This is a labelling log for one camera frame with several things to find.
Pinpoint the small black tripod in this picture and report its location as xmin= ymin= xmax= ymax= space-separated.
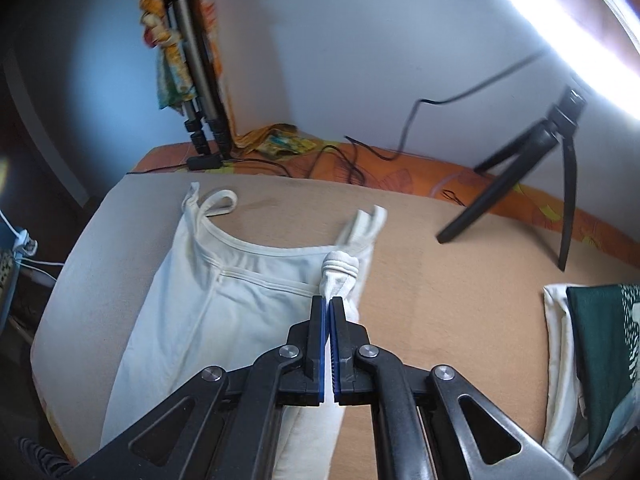
xmin=436 ymin=85 xmax=587 ymax=273

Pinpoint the green patterned garment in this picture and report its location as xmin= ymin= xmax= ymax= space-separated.
xmin=566 ymin=282 xmax=640 ymax=476

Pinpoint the yellow printed packet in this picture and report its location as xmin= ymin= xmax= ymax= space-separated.
xmin=235 ymin=123 xmax=317 ymax=158

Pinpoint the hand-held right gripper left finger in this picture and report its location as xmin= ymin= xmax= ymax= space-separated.
xmin=70 ymin=296 xmax=329 ymax=480

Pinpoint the white folded garment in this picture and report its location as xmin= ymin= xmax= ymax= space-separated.
xmin=542 ymin=284 xmax=591 ymax=471

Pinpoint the orange patterned bedsheet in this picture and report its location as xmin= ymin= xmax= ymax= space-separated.
xmin=132 ymin=140 xmax=640 ymax=273

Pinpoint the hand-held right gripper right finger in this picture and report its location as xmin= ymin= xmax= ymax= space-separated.
xmin=330 ymin=296 xmax=581 ymax=480

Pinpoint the folded grey tripod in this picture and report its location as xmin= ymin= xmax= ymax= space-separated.
xmin=161 ymin=0 xmax=234 ymax=171

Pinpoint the white charger cable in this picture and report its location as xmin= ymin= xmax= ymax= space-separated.
xmin=0 ymin=210 xmax=66 ymax=286

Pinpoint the black cable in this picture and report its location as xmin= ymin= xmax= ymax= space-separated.
xmin=125 ymin=50 xmax=546 ymax=186

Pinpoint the white tank top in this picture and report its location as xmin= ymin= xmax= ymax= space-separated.
xmin=100 ymin=182 xmax=388 ymax=480

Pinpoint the colourful floral cloth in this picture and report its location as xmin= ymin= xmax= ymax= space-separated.
xmin=139 ymin=0 xmax=223 ymax=111

